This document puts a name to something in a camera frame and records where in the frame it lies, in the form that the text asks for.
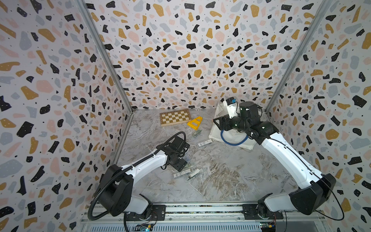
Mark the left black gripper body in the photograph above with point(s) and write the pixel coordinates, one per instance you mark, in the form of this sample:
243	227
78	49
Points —
179	163

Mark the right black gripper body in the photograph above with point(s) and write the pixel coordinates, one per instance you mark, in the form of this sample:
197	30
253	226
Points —
229	123

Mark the white canvas bag blue handles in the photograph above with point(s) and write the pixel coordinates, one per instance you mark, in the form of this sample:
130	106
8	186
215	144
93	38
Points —
231	136

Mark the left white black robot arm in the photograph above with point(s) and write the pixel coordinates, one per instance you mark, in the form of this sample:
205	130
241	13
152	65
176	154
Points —
114	194

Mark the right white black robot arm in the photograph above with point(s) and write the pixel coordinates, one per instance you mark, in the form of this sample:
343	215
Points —
314	187

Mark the clear compass case barcode label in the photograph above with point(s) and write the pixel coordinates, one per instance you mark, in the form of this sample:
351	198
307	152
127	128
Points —
204	143

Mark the clear compass case green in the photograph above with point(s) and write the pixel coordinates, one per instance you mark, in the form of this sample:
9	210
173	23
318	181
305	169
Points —
196	133

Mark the yellow plastic triangle stand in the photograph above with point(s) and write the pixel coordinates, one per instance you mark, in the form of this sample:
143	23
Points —
195	123

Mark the wooden chessboard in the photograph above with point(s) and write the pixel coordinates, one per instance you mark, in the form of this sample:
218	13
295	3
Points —
175	117

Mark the green circuit board left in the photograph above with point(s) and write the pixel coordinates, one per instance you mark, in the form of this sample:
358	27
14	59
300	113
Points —
143	227

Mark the circuit board right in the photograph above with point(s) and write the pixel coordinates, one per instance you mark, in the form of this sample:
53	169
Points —
267	227

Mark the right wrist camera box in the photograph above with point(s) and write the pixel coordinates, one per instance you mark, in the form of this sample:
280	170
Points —
232	107

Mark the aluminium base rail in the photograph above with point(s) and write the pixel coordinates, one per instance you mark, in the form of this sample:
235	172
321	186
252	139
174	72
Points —
207	217

